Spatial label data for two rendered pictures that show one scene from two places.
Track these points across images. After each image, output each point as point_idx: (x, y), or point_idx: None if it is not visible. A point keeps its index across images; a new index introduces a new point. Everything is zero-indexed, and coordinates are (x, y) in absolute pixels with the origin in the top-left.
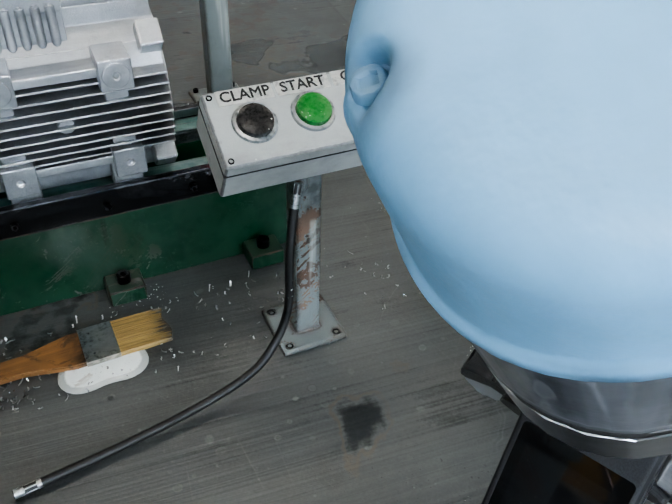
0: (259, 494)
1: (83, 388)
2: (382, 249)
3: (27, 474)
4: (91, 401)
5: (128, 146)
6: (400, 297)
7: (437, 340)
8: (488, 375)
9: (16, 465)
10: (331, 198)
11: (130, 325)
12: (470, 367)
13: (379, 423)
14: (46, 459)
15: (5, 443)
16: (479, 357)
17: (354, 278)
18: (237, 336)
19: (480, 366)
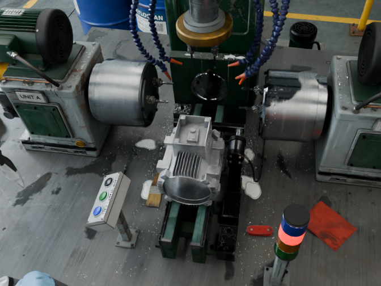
0: (92, 204)
1: (144, 183)
2: (139, 280)
3: (130, 169)
4: (140, 184)
5: None
6: (117, 270)
7: (96, 268)
8: (2, 155)
9: (134, 168)
10: (177, 282)
11: (156, 198)
12: (7, 158)
13: (87, 236)
14: (131, 172)
15: (141, 167)
16: (6, 158)
17: (134, 263)
18: (136, 221)
19: (5, 156)
